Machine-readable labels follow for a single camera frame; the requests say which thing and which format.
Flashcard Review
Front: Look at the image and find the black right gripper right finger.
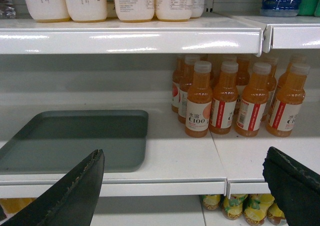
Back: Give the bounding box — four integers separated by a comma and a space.
262, 146, 320, 225

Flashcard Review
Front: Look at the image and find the white store shelf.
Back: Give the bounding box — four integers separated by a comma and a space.
0, 90, 320, 196
0, 13, 320, 56

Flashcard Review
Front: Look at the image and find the white upper store shelf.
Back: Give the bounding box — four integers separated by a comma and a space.
0, 13, 320, 56

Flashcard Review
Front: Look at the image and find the white middle store shelf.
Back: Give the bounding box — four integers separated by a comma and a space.
0, 90, 320, 196

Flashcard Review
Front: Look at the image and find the blue drink bottle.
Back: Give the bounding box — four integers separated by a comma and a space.
260, 0, 301, 17

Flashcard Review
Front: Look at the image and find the grey silver serving tray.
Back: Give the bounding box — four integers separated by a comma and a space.
0, 110, 149, 174

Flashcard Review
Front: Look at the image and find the orange juice bottle C100 front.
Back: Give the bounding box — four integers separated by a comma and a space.
185, 61, 213, 138

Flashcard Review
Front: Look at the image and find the orange juice bottle red label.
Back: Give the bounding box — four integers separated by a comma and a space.
209, 61, 239, 135

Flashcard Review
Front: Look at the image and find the white milk drink bottle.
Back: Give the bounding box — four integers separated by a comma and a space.
114, 0, 155, 23
155, 0, 193, 22
65, 0, 107, 23
25, 0, 70, 23

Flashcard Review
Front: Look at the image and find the orange juice bottle far right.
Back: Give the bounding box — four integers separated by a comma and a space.
266, 63, 310, 137

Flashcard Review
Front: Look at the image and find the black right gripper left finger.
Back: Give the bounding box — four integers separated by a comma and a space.
3, 149, 104, 225

